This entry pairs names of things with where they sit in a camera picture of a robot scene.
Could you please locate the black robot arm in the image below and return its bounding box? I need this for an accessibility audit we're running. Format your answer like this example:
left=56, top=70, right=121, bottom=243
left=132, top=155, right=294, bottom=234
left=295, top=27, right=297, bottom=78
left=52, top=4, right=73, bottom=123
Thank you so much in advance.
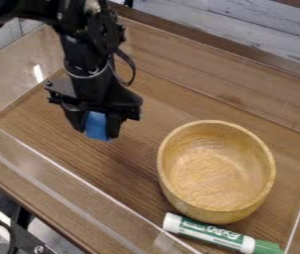
left=0, top=0, right=141, bottom=141

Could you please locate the green white dry-erase marker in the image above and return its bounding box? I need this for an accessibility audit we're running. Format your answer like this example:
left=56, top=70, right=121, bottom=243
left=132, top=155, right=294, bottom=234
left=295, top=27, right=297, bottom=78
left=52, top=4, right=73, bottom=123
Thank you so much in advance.
left=162, top=212, right=283, bottom=254

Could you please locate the brown wooden bowl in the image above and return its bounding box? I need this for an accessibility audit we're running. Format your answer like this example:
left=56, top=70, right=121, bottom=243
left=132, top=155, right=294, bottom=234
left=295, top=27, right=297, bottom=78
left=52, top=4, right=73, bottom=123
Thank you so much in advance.
left=156, top=120, right=277, bottom=224

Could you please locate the clear acrylic tray wall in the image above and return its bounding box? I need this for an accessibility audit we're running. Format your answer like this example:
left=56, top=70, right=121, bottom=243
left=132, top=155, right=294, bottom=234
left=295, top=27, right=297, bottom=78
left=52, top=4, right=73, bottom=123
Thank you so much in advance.
left=0, top=9, right=300, bottom=254

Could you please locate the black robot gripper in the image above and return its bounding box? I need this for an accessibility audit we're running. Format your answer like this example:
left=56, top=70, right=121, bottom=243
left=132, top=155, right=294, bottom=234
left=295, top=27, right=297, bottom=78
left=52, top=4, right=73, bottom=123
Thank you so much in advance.
left=42, top=63, right=144, bottom=140

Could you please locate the black metal table frame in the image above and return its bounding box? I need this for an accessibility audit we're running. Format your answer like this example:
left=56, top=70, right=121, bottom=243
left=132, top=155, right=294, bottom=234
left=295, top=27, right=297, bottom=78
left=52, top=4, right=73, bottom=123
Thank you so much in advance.
left=10, top=205, right=58, bottom=254

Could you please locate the blue rectangular block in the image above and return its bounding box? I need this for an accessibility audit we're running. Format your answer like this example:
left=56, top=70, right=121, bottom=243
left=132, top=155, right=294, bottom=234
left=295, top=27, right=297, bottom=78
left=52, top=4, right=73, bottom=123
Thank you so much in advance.
left=84, top=111, right=108, bottom=141

